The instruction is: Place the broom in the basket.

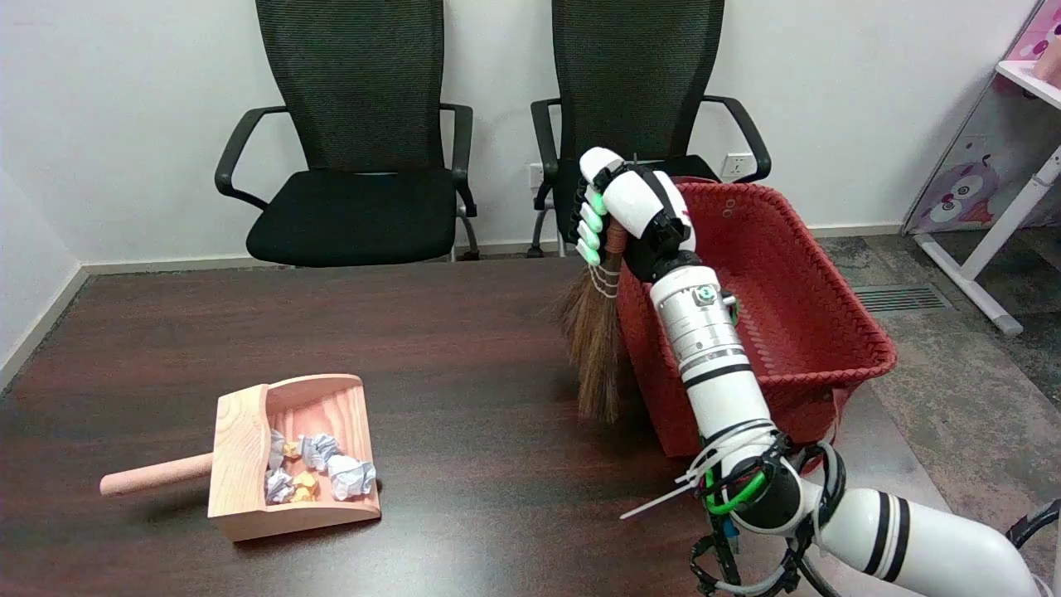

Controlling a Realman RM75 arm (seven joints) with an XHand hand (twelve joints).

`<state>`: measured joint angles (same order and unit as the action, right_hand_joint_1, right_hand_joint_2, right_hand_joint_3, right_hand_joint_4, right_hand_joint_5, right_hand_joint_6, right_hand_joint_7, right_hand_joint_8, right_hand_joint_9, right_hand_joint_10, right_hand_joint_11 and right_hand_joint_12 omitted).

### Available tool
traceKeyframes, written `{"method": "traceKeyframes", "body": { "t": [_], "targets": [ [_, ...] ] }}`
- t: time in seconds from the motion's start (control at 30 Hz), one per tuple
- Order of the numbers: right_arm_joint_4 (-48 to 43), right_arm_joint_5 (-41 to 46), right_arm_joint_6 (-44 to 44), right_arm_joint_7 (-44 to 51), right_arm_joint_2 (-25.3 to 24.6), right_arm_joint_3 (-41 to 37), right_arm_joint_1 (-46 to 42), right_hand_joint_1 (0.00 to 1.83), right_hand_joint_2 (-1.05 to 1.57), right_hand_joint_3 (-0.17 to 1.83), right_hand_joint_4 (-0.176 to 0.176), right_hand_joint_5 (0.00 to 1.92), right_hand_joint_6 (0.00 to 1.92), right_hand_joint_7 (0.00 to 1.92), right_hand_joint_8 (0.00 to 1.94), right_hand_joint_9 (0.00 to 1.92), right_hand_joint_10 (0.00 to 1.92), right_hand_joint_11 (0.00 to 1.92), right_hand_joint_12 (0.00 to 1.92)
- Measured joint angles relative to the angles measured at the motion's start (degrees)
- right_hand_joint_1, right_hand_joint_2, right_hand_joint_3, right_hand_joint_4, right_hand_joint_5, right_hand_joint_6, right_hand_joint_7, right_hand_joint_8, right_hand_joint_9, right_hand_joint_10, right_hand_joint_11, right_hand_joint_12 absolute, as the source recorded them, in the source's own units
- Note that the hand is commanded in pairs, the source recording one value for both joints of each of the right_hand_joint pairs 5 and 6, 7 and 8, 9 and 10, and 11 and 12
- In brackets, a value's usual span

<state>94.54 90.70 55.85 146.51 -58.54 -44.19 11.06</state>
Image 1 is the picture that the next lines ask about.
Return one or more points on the white desk leg frame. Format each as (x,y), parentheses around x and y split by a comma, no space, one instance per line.
(986,249)

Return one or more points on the small brown straw broom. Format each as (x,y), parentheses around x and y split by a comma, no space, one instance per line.
(598,348)

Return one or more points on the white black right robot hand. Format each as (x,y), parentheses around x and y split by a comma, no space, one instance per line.
(638,203)

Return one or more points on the pink cartoon desk panel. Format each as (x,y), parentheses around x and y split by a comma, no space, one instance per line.
(970,182)

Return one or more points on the black mesh office chair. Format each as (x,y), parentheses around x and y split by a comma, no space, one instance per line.
(630,83)
(356,207)

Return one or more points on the white zip tie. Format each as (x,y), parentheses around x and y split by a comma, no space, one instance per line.
(663,502)

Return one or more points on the metal floor vent grille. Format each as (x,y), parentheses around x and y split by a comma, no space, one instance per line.
(902,298)

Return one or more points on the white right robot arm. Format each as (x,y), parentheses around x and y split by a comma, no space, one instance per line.
(721,373)

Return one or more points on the red woven plastic basket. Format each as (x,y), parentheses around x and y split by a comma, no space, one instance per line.
(796,315)

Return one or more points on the white wall power outlet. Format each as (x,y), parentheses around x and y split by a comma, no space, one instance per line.
(536,176)
(734,166)

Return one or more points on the large white crumpled paper ball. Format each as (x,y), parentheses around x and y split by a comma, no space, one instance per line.
(351,478)

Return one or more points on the orange crumpled paper ball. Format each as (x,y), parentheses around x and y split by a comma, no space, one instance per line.
(291,450)
(305,487)

